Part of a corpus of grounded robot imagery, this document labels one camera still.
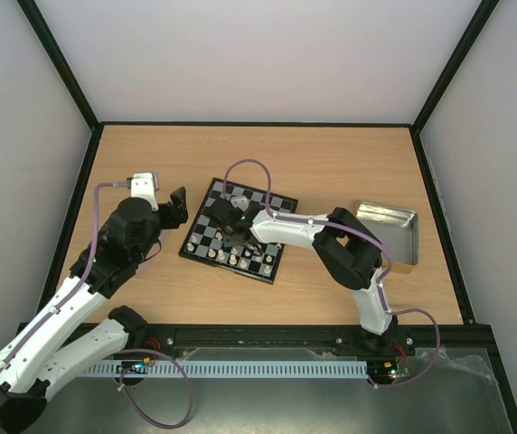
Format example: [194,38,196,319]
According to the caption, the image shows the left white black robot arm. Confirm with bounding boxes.
[0,179,188,433]

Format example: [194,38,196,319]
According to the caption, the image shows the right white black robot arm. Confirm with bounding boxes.
[207,198,398,354]

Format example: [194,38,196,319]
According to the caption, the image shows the black and grey chessboard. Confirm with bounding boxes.
[179,177,285,284]

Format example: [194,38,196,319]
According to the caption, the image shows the right metal tray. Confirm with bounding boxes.
[356,201,419,267]

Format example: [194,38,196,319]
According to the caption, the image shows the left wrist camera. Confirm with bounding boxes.
[127,172,159,212]

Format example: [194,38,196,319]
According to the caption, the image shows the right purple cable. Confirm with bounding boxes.
[222,158,395,317]

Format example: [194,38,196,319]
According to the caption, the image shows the black aluminium frame rail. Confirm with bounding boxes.
[14,321,494,358]

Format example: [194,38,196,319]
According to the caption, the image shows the light blue cable duct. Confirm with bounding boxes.
[80,360,368,380]

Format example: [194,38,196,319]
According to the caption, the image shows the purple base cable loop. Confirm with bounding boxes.
[113,347,195,429]

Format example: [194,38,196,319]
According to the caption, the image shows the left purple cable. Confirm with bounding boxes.
[0,180,131,433]

